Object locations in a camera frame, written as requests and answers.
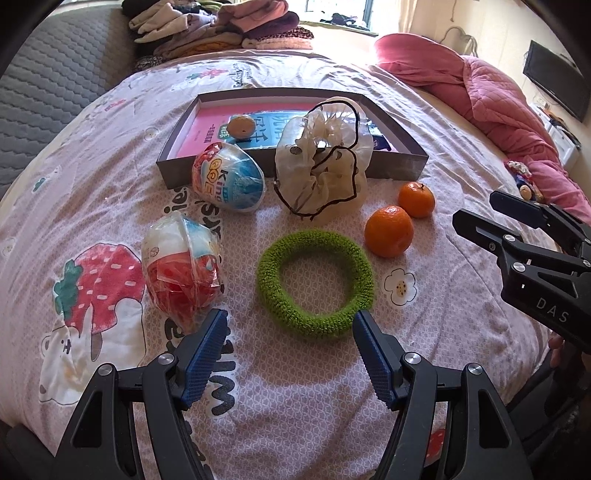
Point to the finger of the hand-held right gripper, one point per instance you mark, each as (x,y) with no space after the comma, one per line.
(521,205)
(480,230)

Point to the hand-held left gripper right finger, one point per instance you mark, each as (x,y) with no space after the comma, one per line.
(375,360)

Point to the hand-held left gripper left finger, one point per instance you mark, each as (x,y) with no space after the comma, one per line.
(205,355)

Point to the small mandarin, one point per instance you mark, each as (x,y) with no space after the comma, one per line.
(416,199)

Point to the red egg toy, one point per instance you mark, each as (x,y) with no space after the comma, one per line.
(180,272)

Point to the large mandarin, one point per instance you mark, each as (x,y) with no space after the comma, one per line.
(388,230)

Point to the green knitted scrunchie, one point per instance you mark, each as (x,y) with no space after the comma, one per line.
(277,258)

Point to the blue egg toy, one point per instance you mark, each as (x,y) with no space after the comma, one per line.
(228,177)

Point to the grey cardboard box pink inside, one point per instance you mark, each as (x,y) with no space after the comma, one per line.
(178,168)

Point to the person's right hand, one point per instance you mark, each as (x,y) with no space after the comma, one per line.
(557,350)

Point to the small doll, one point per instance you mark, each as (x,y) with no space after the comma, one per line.
(521,177)

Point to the white cabinet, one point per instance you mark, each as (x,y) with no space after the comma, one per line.
(561,136)

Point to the printed strawberry bedsheet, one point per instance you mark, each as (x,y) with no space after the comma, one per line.
(300,415)

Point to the pink quilt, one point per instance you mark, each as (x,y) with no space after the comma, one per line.
(508,106)

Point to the black flat screen television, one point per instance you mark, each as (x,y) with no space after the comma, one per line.
(551,78)

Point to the dark blue snack packet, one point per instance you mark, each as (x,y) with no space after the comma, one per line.
(379,142)

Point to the pink pillow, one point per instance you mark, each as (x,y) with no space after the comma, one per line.
(415,57)

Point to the window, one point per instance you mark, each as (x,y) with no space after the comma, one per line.
(378,14)

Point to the dark cloth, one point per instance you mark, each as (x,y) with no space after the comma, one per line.
(341,21)

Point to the grey quilted headboard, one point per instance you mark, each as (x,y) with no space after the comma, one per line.
(51,78)

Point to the pile of folded clothes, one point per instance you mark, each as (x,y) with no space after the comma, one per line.
(221,27)

